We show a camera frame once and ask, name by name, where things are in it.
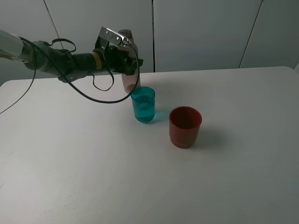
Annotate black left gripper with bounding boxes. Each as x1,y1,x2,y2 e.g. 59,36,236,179
92,39,143,76

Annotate teal translucent plastic cup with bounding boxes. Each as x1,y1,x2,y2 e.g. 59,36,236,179
131,86,155,123

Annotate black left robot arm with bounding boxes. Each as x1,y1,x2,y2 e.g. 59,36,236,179
0,27,143,83

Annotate red plastic cup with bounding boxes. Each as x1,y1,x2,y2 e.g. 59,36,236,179
169,106,202,149

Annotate thin black cable loop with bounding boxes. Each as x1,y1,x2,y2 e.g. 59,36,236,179
91,42,115,92

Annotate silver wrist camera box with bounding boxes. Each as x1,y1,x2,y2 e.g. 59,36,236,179
98,27,131,46

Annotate thick black camera cable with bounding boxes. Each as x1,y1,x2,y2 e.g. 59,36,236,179
21,37,141,104

